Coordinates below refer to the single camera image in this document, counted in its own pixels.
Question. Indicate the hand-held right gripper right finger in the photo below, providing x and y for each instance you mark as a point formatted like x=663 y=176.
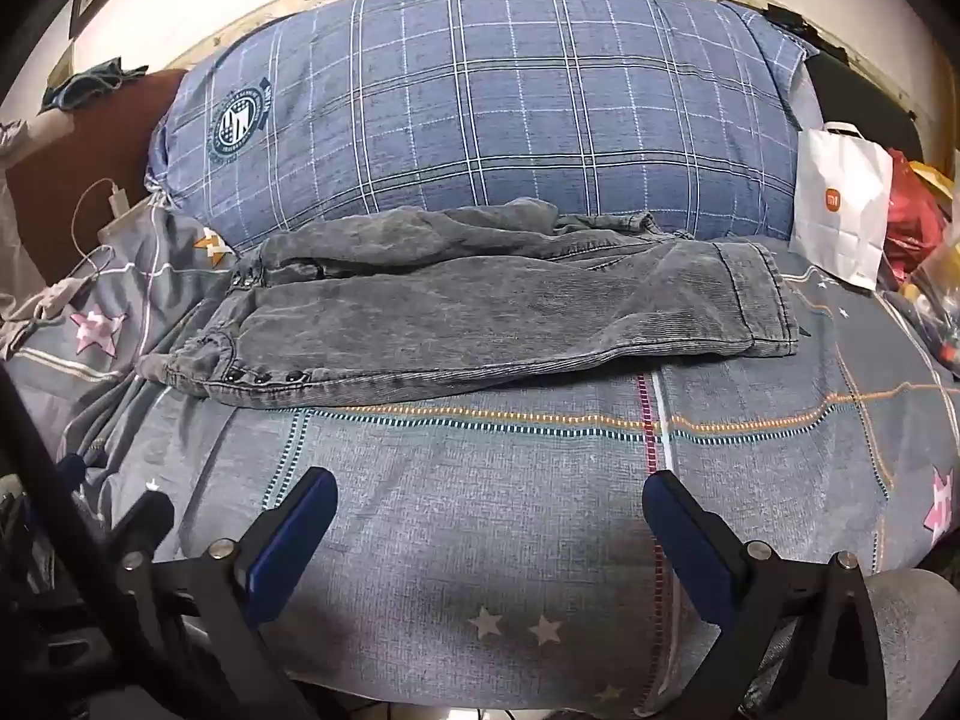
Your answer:
x=690 y=547

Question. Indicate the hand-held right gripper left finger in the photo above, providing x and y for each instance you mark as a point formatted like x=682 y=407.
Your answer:
x=292 y=540

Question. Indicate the black cushion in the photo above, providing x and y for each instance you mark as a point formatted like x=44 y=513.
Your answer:
x=862 y=101

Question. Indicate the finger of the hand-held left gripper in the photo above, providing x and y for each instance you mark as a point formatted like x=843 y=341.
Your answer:
x=69 y=466
x=146 y=517

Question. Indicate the grey star-print bed sheet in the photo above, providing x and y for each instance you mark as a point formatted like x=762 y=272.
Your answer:
x=480 y=510

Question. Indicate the white paper bag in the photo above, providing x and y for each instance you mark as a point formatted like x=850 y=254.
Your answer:
x=844 y=202

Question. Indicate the green cloth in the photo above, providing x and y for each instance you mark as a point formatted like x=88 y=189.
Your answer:
x=86 y=84

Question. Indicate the red plastic bag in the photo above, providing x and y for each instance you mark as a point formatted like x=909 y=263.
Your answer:
x=913 y=217

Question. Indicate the brown headboard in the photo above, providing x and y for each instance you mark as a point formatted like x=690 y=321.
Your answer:
x=90 y=150

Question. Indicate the blue plaid pillow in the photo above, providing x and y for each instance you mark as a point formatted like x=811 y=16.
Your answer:
x=480 y=105

